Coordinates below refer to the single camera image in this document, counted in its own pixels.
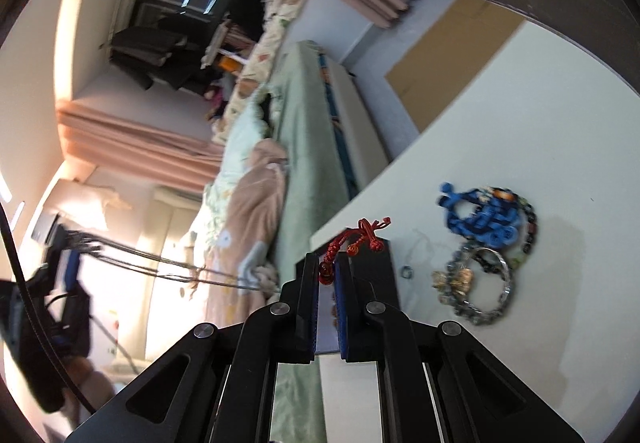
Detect red knotted cord bracelet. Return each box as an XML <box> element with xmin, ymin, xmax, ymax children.
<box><xmin>319</xmin><ymin>217</ymin><xmax>392</xmax><ymax>286</ymax></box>

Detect dark multicoloured bead bracelet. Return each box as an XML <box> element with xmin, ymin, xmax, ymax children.
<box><xmin>480</xmin><ymin>187</ymin><xmax>540</xmax><ymax>269</ymax></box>

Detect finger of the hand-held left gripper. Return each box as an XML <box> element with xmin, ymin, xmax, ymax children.
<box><xmin>47</xmin><ymin>225</ymin><xmax>86</xmax><ymax>289</ymax></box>

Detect grey bead bracelet with butterfly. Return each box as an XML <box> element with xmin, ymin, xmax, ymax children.
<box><xmin>432</xmin><ymin>245</ymin><xmax>516</xmax><ymax>326</ymax></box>

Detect pile of plush toys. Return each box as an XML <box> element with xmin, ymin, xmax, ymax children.
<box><xmin>202</xmin><ymin>83</ymin><xmax>231</xmax><ymax>124</ymax></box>

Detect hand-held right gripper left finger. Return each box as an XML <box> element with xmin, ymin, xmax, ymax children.
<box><xmin>65</xmin><ymin>253</ymin><xmax>321</xmax><ymax>443</ymax></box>

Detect black cable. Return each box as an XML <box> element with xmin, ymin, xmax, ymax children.
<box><xmin>0</xmin><ymin>200</ymin><xmax>98</xmax><ymax>416</ymax></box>

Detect peach fleece blanket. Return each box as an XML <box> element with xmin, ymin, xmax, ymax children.
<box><xmin>202</xmin><ymin>139</ymin><xmax>291</xmax><ymax>339</ymax></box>

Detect black bag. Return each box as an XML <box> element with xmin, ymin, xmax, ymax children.
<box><xmin>227</xmin><ymin>0</ymin><xmax>266</xmax><ymax>44</ymax></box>

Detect white hanging towel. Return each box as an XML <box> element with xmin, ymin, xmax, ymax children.
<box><xmin>92</xmin><ymin>183</ymin><xmax>133</xmax><ymax>211</ymax></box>

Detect person's left hand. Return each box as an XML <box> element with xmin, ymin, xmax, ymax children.
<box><xmin>65</xmin><ymin>355</ymin><xmax>118</xmax><ymax>419</ymax></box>

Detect black jewelry box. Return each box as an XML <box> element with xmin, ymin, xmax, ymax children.
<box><xmin>294</xmin><ymin>235</ymin><xmax>401</xmax><ymax>354</ymax></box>

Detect cardboard sheet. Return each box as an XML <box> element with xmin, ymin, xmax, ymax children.
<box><xmin>384</xmin><ymin>0</ymin><xmax>526</xmax><ymax>134</ymax></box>

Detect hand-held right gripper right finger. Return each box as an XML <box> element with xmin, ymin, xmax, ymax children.
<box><xmin>334</xmin><ymin>253</ymin><xmax>586</xmax><ymax>443</ymax></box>

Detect silver bangle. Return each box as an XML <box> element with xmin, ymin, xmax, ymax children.
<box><xmin>462</xmin><ymin>247</ymin><xmax>516</xmax><ymax>314</ymax></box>

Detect light green quilt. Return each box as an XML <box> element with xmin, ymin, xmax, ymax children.
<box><xmin>192</xmin><ymin>93</ymin><xmax>273</xmax><ymax>249</ymax></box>

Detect white folding stand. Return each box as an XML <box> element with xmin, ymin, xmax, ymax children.
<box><xmin>202</xmin><ymin>20</ymin><xmax>251</xmax><ymax>66</ymax></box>

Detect patterned window seat cushion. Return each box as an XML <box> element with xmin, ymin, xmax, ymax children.
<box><xmin>210</xmin><ymin>0</ymin><xmax>311</xmax><ymax>148</ymax></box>

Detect beige padded headboard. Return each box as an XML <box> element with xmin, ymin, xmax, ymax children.
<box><xmin>115</xmin><ymin>185</ymin><xmax>201</xmax><ymax>364</ymax></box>

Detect bed with green sheet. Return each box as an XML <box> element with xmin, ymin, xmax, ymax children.
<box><xmin>190</xmin><ymin>40</ymin><xmax>393</xmax><ymax>443</ymax></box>

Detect hanging dark clothes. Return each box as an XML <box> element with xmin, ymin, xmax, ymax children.
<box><xmin>109</xmin><ymin>13</ymin><xmax>221</xmax><ymax>91</ymax></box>

